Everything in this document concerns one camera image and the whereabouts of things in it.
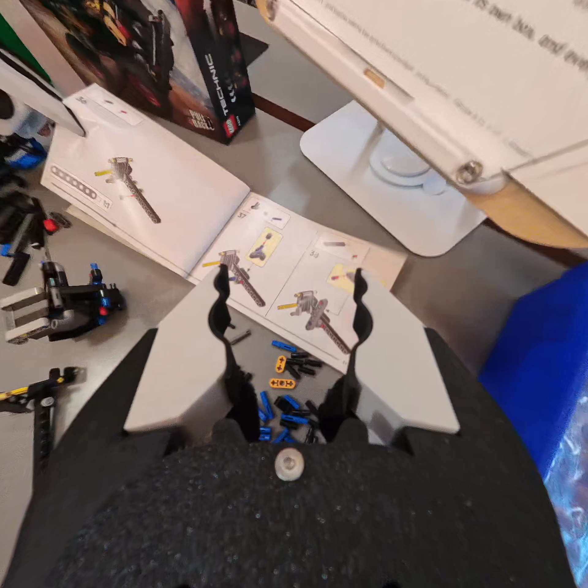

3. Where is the pile of black blue pins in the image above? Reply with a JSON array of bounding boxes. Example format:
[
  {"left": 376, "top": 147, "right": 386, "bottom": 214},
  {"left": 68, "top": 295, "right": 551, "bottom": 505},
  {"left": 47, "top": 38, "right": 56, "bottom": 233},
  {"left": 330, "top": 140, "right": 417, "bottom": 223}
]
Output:
[{"left": 255, "top": 340, "right": 324, "bottom": 444}]

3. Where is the black lego beam assembly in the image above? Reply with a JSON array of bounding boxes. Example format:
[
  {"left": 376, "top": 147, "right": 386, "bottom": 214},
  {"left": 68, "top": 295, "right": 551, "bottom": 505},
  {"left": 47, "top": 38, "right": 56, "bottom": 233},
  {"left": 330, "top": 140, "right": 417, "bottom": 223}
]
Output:
[{"left": 0, "top": 367, "right": 87, "bottom": 478}]

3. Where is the lego set box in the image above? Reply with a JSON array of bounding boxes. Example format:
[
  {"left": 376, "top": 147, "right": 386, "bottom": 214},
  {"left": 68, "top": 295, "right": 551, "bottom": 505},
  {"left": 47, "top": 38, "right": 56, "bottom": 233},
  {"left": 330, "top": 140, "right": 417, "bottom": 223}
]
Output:
[{"left": 18, "top": 0, "right": 256, "bottom": 146}]

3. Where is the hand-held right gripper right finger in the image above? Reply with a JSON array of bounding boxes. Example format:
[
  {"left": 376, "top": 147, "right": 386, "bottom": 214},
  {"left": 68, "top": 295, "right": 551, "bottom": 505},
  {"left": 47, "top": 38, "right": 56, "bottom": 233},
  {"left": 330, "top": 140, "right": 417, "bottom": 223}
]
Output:
[{"left": 317, "top": 269, "right": 461, "bottom": 444}]

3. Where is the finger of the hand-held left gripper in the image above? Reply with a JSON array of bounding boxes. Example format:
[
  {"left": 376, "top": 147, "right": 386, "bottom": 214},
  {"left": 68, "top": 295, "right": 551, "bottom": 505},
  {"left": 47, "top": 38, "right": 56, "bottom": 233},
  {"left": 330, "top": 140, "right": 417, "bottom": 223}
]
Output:
[{"left": 0, "top": 48, "right": 87, "bottom": 138}]

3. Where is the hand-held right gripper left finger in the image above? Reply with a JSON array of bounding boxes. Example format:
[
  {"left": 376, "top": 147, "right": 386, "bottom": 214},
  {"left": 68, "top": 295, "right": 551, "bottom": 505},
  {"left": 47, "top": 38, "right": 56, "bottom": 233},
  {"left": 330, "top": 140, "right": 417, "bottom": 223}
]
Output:
[{"left": 124, "top": 266, "right": 261, "bottom": 442}]

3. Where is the lego truck chassis assembly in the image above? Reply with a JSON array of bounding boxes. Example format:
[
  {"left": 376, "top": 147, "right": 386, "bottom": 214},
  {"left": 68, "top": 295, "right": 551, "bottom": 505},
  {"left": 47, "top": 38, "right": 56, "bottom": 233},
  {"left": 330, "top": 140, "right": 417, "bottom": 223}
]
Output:
[{"left": 0, "top": 261, "right": 127, "bottom": 345}]

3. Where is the white lego instruction booklet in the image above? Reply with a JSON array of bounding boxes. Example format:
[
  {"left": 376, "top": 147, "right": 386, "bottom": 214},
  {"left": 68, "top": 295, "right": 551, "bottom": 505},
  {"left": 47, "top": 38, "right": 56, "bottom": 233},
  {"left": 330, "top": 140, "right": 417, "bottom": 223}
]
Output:
[{"left": 40, "top": 83, "right": 408, "bottom": 375}]

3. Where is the wooden sign board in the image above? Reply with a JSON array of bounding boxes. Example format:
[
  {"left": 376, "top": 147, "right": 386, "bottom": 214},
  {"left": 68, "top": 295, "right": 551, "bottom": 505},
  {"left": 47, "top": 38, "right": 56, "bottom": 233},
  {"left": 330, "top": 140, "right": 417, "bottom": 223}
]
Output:
[{"left": 255, "top": 0, "right": 588, "bottom": 250}]

